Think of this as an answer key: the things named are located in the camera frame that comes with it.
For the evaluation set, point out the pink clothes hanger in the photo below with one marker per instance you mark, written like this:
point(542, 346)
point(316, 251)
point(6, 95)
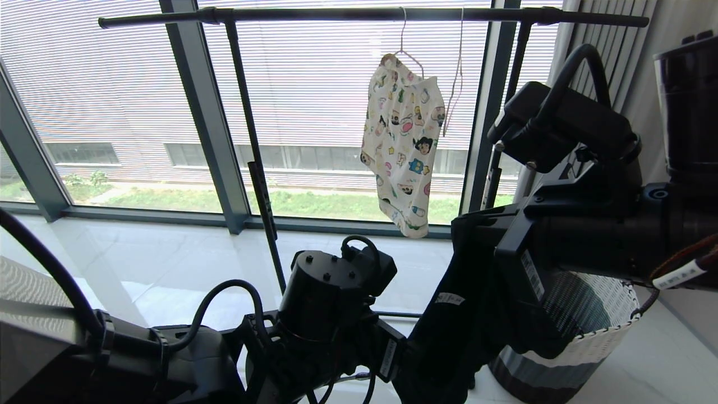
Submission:
point(460, 50)
point(403, 33)

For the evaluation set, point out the black garment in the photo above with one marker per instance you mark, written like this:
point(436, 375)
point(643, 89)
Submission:
point(449, 348)

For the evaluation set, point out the beige curtain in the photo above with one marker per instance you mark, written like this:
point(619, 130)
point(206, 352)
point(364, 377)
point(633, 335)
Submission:
point(631, 50)

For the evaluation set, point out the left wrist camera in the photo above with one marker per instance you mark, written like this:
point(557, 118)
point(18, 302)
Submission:
point(381, 275)

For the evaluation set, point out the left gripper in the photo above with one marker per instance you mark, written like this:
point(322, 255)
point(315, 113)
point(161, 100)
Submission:
point(381, 348)

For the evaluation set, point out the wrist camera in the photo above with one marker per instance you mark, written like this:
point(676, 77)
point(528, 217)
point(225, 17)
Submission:
point(381, 275)
point(572, 123)

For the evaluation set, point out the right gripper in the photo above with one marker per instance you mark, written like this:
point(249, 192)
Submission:
point(594, 235)

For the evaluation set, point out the white laundry basket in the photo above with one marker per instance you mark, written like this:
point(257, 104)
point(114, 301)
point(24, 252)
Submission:
point(589, 348)

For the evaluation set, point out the window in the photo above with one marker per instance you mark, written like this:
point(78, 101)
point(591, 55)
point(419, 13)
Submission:
point(205, 123)

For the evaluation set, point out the cream printed garment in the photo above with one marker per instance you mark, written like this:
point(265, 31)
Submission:
point(404, 146)

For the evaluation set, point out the black clothes rack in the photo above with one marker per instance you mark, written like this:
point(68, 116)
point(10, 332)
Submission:
point(336, 14)

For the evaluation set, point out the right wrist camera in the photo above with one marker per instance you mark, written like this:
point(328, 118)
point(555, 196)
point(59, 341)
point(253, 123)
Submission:
point(572, 123)

